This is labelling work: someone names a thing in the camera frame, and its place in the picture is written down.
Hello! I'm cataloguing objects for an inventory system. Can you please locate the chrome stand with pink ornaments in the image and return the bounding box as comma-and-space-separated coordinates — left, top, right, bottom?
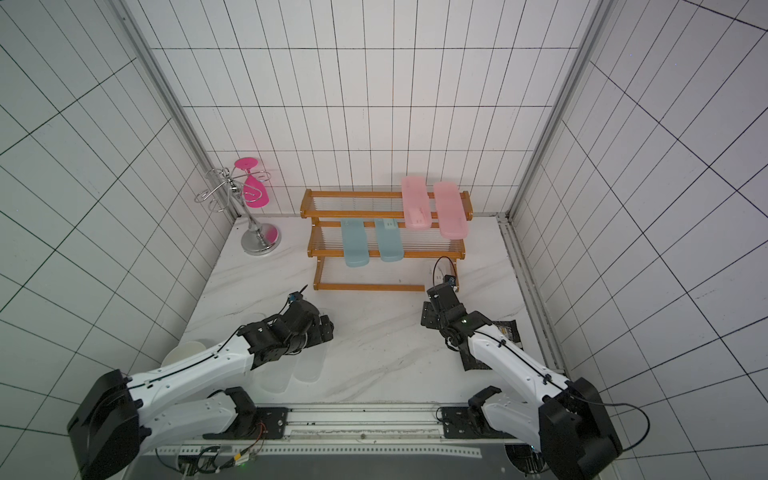
194, 157, 281, 256

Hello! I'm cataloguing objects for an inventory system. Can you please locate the wooden two-tier shelf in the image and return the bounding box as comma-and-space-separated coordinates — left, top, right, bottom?
300, 189, 473, 292

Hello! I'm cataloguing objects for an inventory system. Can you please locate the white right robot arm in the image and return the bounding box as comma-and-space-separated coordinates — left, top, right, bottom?
421, 283, 625, 479

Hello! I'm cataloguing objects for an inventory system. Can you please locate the black patterned pouch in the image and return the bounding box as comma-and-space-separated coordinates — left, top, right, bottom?
460, 318, 523, 371

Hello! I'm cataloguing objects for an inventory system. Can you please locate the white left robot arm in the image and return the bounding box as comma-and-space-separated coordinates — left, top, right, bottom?
67, 299, 334, 479

